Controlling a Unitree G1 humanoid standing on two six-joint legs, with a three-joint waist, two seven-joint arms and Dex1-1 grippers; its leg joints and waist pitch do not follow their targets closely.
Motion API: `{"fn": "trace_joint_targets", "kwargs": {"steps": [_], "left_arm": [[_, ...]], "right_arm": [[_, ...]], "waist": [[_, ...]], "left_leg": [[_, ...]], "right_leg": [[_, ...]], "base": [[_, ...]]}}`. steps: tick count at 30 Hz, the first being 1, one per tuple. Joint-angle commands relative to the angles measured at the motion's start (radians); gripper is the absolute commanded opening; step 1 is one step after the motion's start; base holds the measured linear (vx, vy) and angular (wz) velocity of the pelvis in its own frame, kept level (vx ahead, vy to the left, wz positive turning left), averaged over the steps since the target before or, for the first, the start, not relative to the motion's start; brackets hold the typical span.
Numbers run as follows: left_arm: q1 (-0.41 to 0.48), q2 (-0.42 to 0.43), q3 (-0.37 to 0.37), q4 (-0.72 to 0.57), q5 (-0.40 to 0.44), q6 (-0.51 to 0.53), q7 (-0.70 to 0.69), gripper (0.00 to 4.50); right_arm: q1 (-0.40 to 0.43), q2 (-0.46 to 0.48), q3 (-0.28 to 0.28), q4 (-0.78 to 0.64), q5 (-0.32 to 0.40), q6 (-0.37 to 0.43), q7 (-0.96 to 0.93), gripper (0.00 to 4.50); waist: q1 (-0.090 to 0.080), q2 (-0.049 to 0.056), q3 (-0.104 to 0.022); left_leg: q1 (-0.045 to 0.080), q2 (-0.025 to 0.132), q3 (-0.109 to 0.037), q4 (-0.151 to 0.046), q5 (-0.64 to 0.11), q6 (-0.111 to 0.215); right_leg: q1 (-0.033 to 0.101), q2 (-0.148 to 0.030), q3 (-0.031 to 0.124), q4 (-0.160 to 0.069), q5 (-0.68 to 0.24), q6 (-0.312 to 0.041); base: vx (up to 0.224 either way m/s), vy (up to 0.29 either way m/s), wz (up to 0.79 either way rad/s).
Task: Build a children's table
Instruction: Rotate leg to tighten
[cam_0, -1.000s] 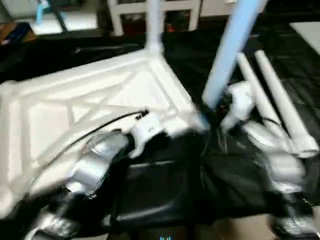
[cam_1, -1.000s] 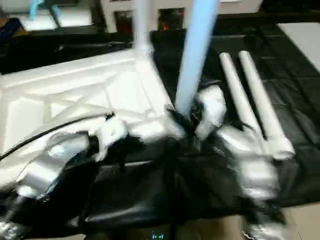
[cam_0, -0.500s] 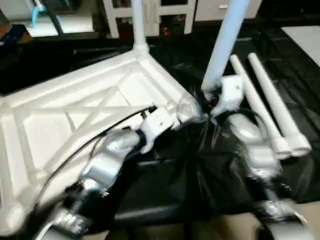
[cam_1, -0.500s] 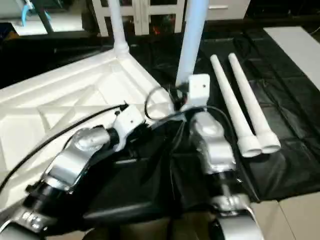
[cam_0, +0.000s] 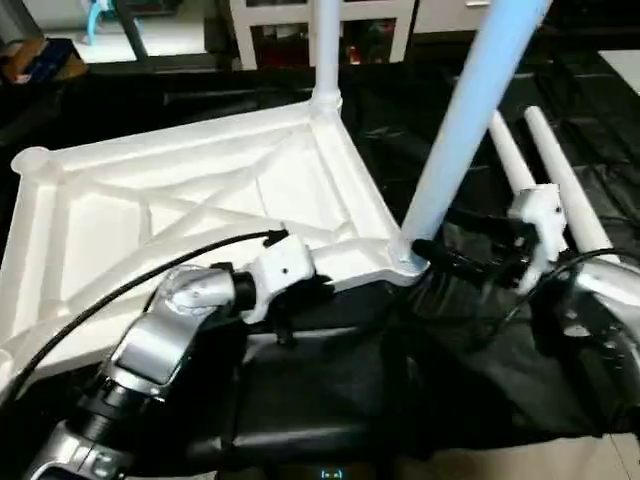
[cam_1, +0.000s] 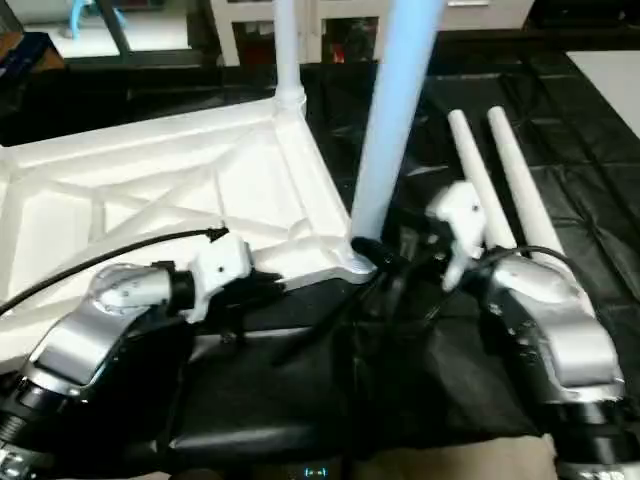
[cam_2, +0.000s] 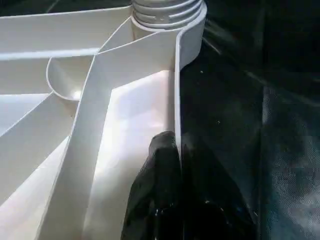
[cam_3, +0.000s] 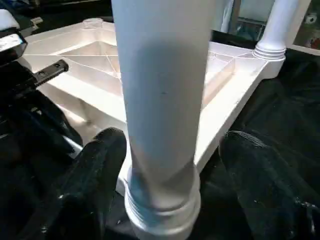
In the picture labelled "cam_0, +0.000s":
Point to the white plastic table leg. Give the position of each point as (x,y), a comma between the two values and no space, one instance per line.
(565,180)
(465,125)
(327,50)
(510,155)

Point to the white plastic table top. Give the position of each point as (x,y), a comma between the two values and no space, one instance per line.
(150,210)

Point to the black mat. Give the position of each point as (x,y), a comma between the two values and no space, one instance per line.
(375,380)

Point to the white drawer unit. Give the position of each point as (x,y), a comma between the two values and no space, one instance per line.
(450,15)

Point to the white flat board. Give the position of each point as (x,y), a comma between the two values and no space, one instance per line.
(622,70)

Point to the white glass door cabinet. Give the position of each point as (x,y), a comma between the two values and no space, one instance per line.
(370,25)

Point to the grey metal pole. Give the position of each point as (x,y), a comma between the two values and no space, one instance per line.
(134,27)

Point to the blue printed package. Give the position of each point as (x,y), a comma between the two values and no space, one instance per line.
(45,62)

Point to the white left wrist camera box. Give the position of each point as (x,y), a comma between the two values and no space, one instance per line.
(285,270)

